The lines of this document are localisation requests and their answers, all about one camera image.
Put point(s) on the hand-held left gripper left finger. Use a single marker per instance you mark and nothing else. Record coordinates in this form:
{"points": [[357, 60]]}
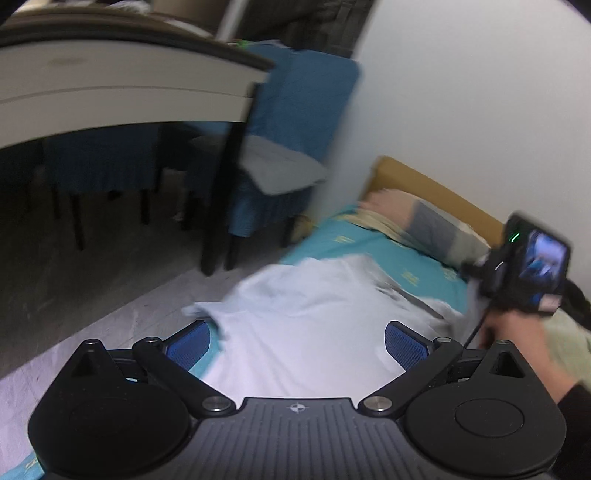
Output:
{"points": [[189, 344]]}

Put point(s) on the white table with dark top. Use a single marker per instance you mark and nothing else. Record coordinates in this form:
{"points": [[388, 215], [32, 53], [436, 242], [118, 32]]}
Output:
{"points": [[115, 78]]}

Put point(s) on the dark cloth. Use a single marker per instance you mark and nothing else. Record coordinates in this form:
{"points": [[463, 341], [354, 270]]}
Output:
{"points": [[581, 300]]}

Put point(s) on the white printed t-shirt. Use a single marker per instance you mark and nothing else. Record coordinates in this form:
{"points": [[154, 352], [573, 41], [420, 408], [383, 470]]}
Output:
{"points": [[323, 318]]}

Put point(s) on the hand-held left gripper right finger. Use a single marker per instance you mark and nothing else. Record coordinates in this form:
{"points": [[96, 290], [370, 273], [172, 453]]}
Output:
{"points": [[406, 346]]}

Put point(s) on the person's right forearm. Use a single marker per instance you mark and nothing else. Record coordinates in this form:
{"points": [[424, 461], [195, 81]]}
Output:
{"points": [[572, 406]]}

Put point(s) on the green printed fleece blanket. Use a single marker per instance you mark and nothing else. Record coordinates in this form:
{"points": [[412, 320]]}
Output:
{"points": [[570, 341]]}

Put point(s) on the person's right hand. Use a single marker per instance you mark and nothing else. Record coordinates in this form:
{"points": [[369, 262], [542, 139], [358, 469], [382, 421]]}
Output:
{"points": [[512, 330]]}

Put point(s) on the plaid pillow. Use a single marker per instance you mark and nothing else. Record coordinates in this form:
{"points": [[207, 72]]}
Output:
{"points": [[429, 221]]}

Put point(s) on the tan headboard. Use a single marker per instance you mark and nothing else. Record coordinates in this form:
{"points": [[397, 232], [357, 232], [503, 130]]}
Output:
{"points": [[443, 194]]}

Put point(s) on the chair with blue cover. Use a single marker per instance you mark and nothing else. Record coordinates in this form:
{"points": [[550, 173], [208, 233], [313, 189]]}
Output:
{"points": [[101, 157], [300, 110]]}

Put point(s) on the grey seat cushion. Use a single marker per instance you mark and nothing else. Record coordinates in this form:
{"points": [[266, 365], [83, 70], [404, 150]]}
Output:
{"points": [[281, 168]]}

